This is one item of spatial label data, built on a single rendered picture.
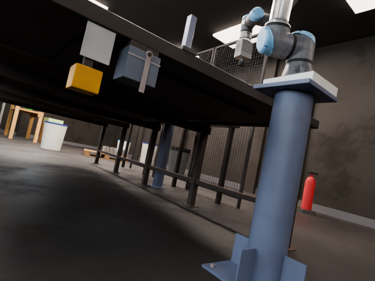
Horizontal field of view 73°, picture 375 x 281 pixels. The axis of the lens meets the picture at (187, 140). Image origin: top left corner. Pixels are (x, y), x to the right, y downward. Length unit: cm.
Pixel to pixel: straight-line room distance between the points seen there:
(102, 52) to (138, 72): 14
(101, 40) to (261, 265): 107
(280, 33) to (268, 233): 86
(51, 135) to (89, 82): 593
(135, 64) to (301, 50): 74
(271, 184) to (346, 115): 396
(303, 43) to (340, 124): 378
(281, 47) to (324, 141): 389
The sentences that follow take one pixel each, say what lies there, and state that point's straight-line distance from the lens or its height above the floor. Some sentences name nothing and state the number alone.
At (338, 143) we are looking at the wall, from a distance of 496.
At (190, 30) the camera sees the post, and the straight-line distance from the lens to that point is 379.
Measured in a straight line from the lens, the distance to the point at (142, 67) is 100.
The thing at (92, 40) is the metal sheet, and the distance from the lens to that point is 98.
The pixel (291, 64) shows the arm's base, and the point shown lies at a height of 97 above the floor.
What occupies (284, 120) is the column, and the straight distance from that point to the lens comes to 118.
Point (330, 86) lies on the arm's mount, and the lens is 129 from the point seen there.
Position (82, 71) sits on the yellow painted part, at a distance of 92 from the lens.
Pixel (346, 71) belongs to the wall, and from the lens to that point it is 531.
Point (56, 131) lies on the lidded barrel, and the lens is 681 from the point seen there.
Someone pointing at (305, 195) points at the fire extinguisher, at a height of 26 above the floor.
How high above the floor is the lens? 47
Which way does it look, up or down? 4 degrees up
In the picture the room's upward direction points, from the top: 11 degrees clockwise
